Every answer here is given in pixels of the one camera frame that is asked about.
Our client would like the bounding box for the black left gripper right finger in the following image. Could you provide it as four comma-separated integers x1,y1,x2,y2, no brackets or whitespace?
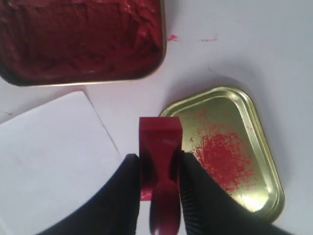
179,151,313,235

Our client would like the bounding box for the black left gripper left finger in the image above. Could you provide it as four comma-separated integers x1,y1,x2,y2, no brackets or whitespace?
41,154,140,235

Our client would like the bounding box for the red rubber stamp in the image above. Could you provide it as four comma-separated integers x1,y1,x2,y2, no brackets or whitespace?
139,117,183,235

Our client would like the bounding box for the red ink pad tin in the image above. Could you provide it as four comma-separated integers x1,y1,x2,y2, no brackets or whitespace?
0,0,166,87

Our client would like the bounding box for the white paper sheet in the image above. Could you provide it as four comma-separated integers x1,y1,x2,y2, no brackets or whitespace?
0,92,122,235

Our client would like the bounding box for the gold tin lid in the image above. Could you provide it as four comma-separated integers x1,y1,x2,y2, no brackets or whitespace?
161,86,285,222

